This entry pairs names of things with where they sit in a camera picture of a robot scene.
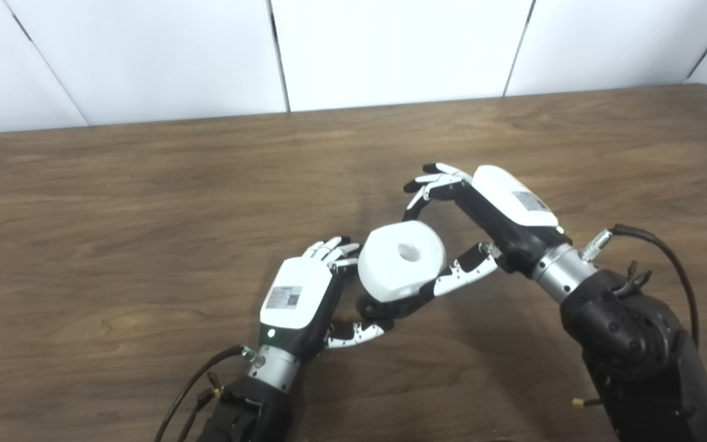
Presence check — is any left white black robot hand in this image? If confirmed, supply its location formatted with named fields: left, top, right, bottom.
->
left=258, top=236, right=392, bottom=363

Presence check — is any round white piece with holes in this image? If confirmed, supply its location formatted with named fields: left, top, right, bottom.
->
left=357, top=221, right=447, bottom=303

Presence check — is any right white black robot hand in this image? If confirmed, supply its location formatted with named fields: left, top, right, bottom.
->
left=403, top=162, right=573, bottom=299

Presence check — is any black flanged holder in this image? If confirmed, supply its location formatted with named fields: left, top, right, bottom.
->
left=355, top=293, right=429, bottom=320

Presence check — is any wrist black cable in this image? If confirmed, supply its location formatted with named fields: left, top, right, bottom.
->
left=579, top=223, right=701, bottom=349
left=154, top=344, right=263, bottom=442

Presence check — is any left arm thin black wire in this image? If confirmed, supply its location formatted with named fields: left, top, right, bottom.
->
left=177, top=370, right=226, bottom=442

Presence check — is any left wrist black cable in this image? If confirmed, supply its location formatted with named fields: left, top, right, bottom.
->
left=154, top=344, right=263, bottom=442

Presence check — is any right arm thin black wire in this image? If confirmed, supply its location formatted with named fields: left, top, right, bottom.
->
left=610, top=260, right=655, bottom=300

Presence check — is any arm thin black wire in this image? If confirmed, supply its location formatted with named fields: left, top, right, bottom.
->
left=610, top=260, right=655, bottom=300
left=177, top=370, right=226, bottom=442

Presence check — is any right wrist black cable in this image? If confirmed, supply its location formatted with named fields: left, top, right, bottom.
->
left=579, top=223, right=701, bottom=349

